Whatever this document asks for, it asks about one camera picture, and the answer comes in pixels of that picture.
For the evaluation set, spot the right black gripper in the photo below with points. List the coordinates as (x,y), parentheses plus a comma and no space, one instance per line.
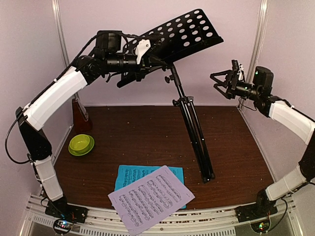
(232,87)

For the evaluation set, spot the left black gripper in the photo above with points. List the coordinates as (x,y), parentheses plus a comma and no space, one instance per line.
(147,64)

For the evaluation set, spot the black music stand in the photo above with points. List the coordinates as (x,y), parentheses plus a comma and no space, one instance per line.
(176,39)

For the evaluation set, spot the lilac sheet music page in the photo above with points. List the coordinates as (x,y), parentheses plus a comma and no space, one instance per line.
(134,221)

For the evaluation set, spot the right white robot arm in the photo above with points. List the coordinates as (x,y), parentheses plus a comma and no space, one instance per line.
(280,110)

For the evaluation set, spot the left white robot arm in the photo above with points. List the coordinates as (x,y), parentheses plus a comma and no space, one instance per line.
(109,52)

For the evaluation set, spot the brown wooden metronome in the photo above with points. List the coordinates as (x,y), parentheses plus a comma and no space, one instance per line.
(81,121)

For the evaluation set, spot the green bowl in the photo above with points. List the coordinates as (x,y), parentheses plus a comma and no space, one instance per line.
(81,145)

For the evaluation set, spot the blue sheet music page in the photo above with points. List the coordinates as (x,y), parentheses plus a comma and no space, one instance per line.
(128,175)

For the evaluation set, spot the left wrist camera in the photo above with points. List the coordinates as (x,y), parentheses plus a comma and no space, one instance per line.
(142,47)

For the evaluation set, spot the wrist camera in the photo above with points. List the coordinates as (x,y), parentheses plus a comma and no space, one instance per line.
(142,47)
(238,70)

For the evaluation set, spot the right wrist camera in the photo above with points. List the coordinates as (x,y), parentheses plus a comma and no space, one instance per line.
(238,70)

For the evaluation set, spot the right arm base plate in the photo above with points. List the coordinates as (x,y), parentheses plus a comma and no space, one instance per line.
(252,212)

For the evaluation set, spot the aluminium front rail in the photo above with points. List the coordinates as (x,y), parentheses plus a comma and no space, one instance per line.
(220,221)

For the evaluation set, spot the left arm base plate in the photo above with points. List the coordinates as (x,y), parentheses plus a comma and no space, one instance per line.
(71,213)

